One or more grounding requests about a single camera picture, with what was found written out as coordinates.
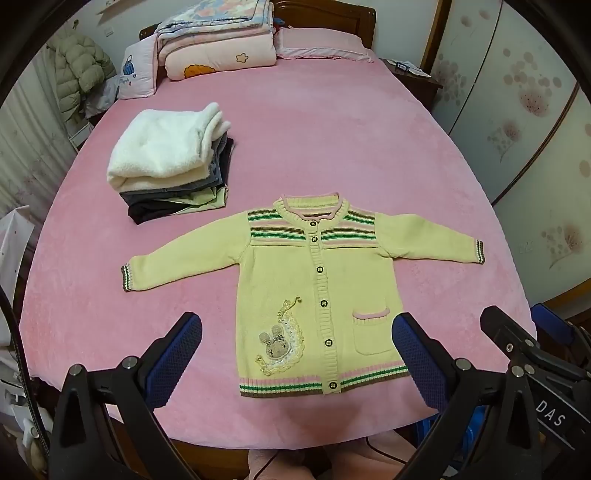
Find pale yellow folded garment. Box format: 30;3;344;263
178;186;230;212

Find green puffer jacket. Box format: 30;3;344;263
46;32;117;124

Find pink pillow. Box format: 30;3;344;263
274;27;373;64

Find grey folded jeans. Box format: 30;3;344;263
119;134;236;206

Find stack of folded clothes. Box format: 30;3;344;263
106;102;232;192

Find floral wardrobe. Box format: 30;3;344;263
420;0;591;319

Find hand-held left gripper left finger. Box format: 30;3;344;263
48;311;204;480

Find white bag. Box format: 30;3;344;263
0;205;37;347

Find wooden headboard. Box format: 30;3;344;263
139;0;376;51

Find black folded garment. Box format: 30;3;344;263
127;196;228;226

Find clear plastic bag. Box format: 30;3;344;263
83;76;122;119

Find pink bed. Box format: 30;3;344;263
18;58;539;450

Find pink folded quilt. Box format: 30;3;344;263
158;31;278;82

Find floral folded quilt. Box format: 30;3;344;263
154;0;274;48

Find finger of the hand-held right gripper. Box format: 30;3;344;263
480;305;583;385
530;302;591;349

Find papers on nightstand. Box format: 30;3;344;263
387;58;431;77

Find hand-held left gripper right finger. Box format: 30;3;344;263
392;311;542;480

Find black cable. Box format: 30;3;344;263
0;277;52;441

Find yellow knitted cardigan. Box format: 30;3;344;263
121;191;485;400

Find wooden nightstand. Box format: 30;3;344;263
381;58;445;110

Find white patterned curtain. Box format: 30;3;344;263
0;74;80;220

